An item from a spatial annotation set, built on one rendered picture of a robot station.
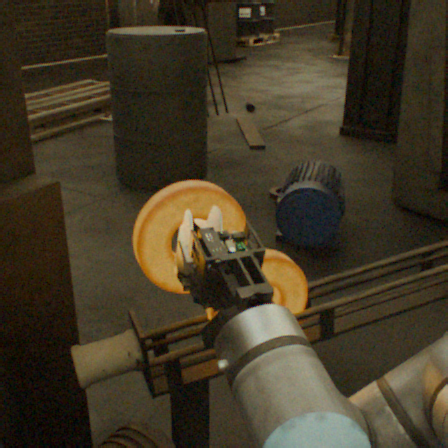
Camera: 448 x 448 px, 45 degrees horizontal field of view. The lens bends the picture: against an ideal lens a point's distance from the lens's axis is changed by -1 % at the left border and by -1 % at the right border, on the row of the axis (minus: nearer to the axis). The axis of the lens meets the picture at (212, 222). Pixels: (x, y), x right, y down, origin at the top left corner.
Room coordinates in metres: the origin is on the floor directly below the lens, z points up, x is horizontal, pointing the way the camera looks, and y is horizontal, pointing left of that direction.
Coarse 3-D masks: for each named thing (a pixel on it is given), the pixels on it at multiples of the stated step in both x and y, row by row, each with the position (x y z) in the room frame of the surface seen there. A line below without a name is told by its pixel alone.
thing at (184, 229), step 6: (186, 216) 0.61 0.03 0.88; (186, 222) 0.61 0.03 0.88; (192, 222) 0.65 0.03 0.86; (180, 228) 0.63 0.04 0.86; (186, 228) 0.61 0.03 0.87; (192, 228) 0.59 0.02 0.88; (180, 234) 0.62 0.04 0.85; (186, 234) 0.61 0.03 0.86; (180, 240) 0.61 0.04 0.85; (186, 240) 0.61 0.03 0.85; (186, 246) 0.60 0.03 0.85; (186, 252) 0.59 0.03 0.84; (186, 258) 0.58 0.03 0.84; (192, 258) 0.58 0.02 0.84
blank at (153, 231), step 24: (168, 192) 0.64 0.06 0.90; (192, 192) 0.64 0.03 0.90; (216, 192) 0.66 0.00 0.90; (144, 216) 0.63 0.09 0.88; (168, 216) 0.63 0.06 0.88; (192, 216) 0.64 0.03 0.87; (240, 216) 0.67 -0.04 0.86; (144, 240) 0.62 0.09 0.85; (168, 240) 0.63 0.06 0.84; (144, 264) 0.62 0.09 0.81; (168, 264) 0.63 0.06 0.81; (168, 288) 0.63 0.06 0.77
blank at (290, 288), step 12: (276, 252) 0.70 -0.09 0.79; (264, 264) 0.67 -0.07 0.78; (276, 264) 0.68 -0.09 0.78; (288, 264) 0.69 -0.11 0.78; (276, 276) 0.68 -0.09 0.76; (288, 276) 0.69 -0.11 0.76; (300, 276) 0.69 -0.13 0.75; (276, 288) 0.69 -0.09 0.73; (288, 288) 0.69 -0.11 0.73; (300, 288) 0.70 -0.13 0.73; (276, 300) 0.70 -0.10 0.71; (288, 300) 0.69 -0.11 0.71; (300, 300) 0.70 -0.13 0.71; (216, 312) 0.65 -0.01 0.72
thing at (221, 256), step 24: (192, 240) 0.54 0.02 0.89; (216, 240) 0.54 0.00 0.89; (240, 240) 0.55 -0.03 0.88; (192, 264) 0.57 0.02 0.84; (216, 264) 0.52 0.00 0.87; (240, 264) 0.50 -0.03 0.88; (216, 288) 0.52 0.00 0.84; (240, 288) 0.47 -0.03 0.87; (264, 288) 0.47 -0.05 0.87; (240, 312) 0.46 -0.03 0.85
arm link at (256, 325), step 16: (272, 304) 0.46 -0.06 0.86; (240, 320) 0.44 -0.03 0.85; (256, 320) 0.44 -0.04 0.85; (272, 320) 0.44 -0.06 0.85; (288, 320) 0.44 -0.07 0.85; (224, 336) 0.44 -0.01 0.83; (240, 336) 0.43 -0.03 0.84; (256, 336) 0.42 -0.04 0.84; (272, 336) 0.42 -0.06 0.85; (304, 336) 0.44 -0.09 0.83; (224, 352) 0.43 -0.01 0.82; (240, 352) 0.41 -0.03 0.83; (224, 368) 0.42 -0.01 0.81
